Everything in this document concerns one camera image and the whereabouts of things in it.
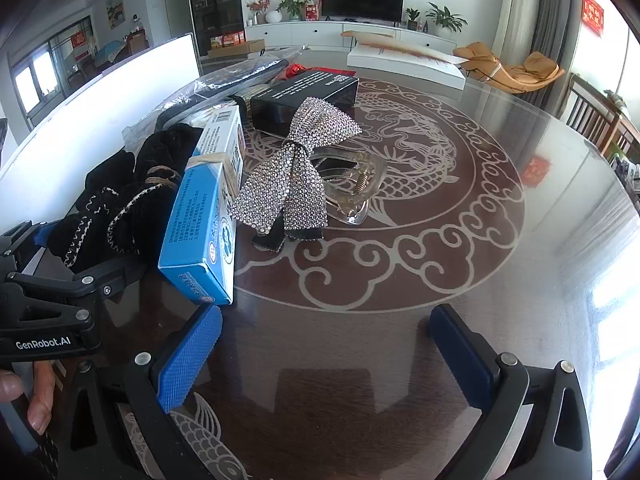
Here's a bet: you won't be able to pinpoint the person's left hand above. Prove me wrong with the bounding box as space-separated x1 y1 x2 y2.
0 361 57 437

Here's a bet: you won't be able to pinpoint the orange snack boxes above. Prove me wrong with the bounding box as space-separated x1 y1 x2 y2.
210 31 246 50

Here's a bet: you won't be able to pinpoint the white curtain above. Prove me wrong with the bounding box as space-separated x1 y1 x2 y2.
492 0 543 53

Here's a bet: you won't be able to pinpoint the brown cardboard box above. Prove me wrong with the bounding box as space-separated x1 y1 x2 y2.
207 39 266 58

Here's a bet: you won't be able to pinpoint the rhinestone bow hair clip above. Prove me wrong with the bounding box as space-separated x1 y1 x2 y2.
232 96 363 251

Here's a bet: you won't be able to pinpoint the large leafy potted plant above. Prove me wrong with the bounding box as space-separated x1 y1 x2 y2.
425 2 468 35

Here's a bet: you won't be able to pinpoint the white flat box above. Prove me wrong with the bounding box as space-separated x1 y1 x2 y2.
346 42 467 92

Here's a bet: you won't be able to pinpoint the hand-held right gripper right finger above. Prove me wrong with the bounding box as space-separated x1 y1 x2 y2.
429 302 594 480

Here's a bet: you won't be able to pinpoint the wooden chair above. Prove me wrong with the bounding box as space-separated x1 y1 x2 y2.
567 74 640 161

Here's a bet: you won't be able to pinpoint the cluttered small items pile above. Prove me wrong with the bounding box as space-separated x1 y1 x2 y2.
612 155 640 211

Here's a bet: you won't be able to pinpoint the dark dining chair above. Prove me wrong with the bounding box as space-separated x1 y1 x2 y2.
126 30 151 56

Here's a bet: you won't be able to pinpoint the red snack packet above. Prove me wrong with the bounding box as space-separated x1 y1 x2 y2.
287 62 353 79

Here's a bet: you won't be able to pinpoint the clear hair claw clip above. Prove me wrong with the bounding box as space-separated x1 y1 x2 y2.
312 150 388 228

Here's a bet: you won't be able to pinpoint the black velvet cloth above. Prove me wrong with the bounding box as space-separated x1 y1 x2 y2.
125 124 203 196

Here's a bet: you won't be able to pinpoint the white television cabinet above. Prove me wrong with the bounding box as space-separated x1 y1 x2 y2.
245 20 458 53

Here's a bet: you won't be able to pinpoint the wooden bench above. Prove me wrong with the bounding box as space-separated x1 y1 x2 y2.
341 30 401 41

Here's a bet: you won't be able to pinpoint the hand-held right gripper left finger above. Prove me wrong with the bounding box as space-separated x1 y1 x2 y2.
57 302 224 480

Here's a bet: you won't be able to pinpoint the clear plastic bag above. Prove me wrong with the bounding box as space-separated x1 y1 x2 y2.
122 46 307 153

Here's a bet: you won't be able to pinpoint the black display cabinet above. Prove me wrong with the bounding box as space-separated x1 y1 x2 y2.
185 0 246 58

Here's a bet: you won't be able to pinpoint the red wall decoration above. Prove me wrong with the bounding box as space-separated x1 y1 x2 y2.
581 0 606 37

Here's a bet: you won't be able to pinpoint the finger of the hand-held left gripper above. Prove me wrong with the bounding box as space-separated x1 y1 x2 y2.
7 256 151 312
0 219 57 275

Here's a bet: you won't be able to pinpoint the dining table blue cloth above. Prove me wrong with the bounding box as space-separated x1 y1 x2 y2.
95 40 126 67

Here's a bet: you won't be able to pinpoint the orange lounge chair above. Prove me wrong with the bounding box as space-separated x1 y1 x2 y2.
452 42 566 95

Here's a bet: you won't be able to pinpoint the grey curtain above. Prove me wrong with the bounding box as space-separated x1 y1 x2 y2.
530 0 586 111

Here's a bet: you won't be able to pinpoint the white storage box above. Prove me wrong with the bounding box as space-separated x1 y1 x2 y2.
0 32 202 233

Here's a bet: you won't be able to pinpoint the blue medicine box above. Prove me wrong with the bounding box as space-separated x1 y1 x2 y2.
157 105 246 307

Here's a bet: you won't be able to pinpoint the black cloth white stitching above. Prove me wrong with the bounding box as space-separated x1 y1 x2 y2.
47 152 173 271

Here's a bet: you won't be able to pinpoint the black television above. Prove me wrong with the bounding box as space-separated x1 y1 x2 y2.
321 0 405 22

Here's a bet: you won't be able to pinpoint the black printed box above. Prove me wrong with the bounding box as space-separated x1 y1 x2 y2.
249 71 360 137

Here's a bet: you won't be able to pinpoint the red flower vase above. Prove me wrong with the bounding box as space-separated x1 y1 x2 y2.
247 0 276 25

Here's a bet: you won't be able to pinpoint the green potted plant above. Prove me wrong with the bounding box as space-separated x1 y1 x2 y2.
277 0 308 22

